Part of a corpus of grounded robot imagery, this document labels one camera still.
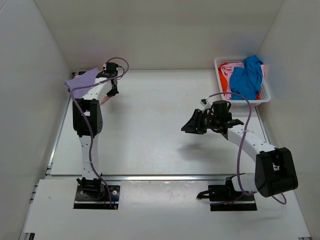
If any white plastic basket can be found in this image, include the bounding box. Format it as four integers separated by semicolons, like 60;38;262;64
214;56;271;107

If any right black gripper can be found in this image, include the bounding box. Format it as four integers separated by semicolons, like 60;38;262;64
181;109;220;135

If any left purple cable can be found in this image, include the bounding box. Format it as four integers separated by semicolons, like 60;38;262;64
69;57;130;210

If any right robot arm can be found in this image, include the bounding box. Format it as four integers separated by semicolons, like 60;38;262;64
181;99;299;200

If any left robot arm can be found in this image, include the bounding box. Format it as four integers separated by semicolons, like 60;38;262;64
65;61;120;202

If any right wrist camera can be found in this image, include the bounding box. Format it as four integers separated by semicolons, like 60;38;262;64
200;98;211;112

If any orange t shirt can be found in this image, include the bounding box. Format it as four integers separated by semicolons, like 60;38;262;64
218;62;228;92

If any purple cable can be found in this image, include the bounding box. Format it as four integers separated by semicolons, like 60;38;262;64
69;57;130;210
199;92;287;207

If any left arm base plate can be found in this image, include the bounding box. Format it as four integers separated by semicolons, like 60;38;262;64
73;184;121;210

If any blue t shirt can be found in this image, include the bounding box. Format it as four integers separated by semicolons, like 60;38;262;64
229;55;264;100

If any light pink t shirt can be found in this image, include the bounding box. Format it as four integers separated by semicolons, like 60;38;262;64
221;62;244;100

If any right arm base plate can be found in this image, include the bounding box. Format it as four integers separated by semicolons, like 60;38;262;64
196;184;258;212

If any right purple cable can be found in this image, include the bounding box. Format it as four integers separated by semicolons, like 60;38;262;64
199;92;287;207

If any folded pink t shirt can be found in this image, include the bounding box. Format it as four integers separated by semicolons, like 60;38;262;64
73;77;113;105

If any purple t shirt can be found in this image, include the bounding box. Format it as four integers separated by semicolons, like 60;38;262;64
64;68;100;99

